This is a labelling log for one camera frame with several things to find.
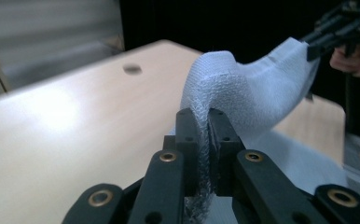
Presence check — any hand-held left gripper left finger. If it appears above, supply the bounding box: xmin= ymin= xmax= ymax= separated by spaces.
xmin=162 ymin=107 xmax=201 ymax=198

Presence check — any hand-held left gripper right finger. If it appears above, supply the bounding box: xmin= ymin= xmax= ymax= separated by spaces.
xmin=207 ymin=107 xmax=246 ymax=198

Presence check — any light blue towel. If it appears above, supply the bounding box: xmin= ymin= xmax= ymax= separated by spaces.
xmin=168 ymin=36 xmax=351 ymax=224

